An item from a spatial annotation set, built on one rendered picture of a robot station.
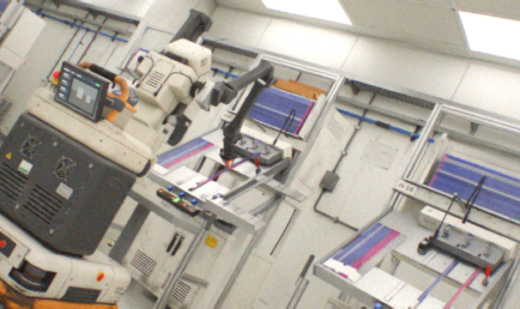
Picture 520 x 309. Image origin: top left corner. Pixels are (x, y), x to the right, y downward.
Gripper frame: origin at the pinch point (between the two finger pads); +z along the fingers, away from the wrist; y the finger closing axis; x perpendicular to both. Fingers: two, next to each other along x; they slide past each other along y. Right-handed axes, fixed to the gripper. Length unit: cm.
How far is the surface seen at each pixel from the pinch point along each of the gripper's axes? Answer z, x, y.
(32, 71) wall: 124, -133, 619
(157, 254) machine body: 63, 37, 33
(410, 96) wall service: 22, -217, 0
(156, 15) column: 0, -191, 337
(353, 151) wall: 79, -187, 36
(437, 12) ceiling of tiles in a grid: -50, -231, -7
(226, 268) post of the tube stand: 33, 37, -36
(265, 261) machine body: 79, -20, -10
